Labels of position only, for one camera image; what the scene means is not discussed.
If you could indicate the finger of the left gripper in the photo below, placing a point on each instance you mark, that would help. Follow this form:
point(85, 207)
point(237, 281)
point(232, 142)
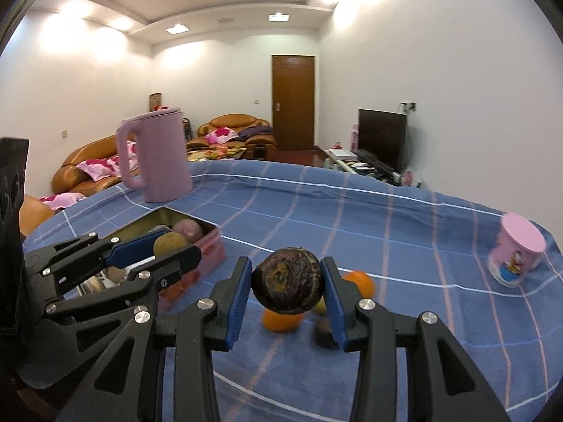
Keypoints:
point(142, 287)
point(54, 270)

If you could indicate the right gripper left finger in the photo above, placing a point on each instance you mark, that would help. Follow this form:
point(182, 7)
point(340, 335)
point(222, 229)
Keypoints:
point(126, 382)

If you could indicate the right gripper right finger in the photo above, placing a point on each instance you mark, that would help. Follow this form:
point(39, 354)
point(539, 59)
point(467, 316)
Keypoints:
point(442, 381)

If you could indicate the yellow-green longan fruit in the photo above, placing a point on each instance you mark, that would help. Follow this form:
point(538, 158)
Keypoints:
point(169, 242)

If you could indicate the purple passion fruit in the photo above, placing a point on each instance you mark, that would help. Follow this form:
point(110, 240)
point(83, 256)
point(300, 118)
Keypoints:
point(190, 229)

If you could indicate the small orange mandarin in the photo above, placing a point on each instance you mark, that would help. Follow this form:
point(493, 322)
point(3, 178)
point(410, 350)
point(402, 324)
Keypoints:
point(364, 283)

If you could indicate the dark dried fruit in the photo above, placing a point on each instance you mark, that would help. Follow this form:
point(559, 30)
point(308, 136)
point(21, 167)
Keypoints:
point(323, 335)

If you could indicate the dark wrinkled passion fruit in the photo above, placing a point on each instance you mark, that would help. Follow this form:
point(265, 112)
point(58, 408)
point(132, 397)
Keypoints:
point(289, 281)

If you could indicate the near brown leather sofa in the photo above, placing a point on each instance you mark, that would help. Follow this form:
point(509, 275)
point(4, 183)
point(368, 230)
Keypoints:
point(32, 214)

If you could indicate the pink floral cushion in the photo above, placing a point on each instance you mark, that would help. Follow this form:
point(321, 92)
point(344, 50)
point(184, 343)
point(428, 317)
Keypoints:
point(99, 169)
point(221, 135)
point(62, 200)

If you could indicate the pink metal tin box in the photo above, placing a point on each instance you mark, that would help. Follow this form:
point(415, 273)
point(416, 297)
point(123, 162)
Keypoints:
point(162, 219)

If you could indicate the long brown leather sofa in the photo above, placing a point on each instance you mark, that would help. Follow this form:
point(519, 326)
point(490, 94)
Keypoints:
point(70, 179)

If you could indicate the pink electric kettle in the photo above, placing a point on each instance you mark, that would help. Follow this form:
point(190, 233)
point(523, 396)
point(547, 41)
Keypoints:
point(160, 145)

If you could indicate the blue checked tablecloth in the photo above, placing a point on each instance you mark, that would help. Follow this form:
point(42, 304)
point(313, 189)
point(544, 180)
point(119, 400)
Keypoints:
point(424, 251)

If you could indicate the pink cartoon mug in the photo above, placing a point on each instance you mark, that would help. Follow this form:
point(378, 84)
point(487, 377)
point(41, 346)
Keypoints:
point(518, 249)

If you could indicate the wooden coffee table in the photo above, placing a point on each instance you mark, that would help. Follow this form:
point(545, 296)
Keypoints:
point(215, 154)

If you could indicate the brown leather armchair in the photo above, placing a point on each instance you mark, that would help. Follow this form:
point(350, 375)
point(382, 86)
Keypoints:
point(237, 131)

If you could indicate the white tv stand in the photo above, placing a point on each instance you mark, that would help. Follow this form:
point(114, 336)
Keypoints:
point(362, 163)

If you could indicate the brown wooden door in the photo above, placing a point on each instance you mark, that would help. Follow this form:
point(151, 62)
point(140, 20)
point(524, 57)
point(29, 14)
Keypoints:
point(293, 101)

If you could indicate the black television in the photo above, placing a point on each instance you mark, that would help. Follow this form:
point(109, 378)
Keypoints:
point(383, 134)

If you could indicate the wall power socket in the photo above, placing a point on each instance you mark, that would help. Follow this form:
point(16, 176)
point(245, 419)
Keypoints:
point(407, 107)

